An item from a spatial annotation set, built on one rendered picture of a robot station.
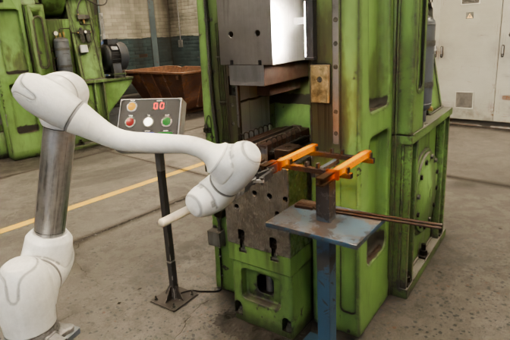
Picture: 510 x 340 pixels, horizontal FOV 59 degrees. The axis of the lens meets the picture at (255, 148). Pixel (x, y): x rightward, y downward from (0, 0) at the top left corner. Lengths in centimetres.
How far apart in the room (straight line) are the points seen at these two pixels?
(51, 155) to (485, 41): 629
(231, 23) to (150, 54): 951
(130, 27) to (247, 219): 940
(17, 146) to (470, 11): 642
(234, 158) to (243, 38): 95
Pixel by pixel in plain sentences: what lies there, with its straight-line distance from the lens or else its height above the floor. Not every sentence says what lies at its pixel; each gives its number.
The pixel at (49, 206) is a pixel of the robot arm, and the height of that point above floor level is 99.
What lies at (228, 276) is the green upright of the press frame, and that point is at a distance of 279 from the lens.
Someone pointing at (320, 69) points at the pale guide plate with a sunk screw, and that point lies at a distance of 204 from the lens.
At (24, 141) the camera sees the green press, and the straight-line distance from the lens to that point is 673.
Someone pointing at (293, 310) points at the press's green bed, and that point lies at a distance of 236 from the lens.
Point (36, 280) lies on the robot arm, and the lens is 154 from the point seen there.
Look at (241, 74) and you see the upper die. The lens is 212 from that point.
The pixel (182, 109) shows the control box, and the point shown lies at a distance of 236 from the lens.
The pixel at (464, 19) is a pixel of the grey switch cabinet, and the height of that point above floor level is 152.
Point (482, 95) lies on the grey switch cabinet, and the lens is 719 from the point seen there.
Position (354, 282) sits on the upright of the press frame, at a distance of 233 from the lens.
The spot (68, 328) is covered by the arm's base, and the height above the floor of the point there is 62.
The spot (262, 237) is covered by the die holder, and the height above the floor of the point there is 54.
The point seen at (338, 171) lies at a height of 104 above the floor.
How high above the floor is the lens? 152
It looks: 15 degrees down
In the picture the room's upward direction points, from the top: 3 degrees counter-clockwise
